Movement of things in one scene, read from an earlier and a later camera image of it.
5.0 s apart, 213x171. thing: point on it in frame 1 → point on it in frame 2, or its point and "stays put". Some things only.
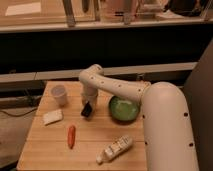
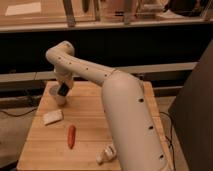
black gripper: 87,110 → 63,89
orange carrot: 71,136 stays put
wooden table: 62,139 stays put
